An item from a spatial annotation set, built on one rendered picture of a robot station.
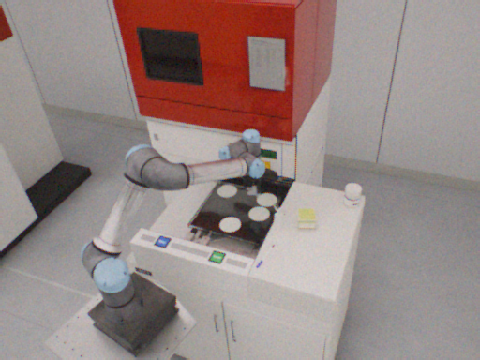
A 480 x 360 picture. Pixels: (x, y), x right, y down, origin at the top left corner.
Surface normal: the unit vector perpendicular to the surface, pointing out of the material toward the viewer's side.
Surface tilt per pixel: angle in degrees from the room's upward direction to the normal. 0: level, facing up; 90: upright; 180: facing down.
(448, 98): 90
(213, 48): 90
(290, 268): 0
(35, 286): 0
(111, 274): 6
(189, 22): 90
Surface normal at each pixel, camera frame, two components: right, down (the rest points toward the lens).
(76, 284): -0.06, -0.77
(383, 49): -0.38, 0.60
